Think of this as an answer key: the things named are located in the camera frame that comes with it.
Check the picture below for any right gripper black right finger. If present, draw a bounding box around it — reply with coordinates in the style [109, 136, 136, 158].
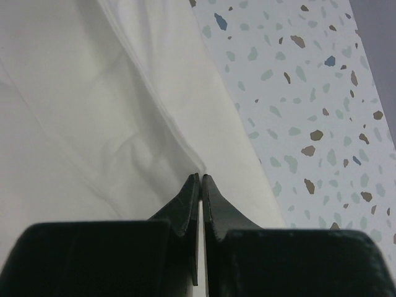
[202, 175, 390, 296]

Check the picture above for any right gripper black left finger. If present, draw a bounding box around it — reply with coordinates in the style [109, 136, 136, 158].
[6, 174, 200, 296]

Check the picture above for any white t shirt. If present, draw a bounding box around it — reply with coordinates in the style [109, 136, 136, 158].
[0, 0, 288, 230]

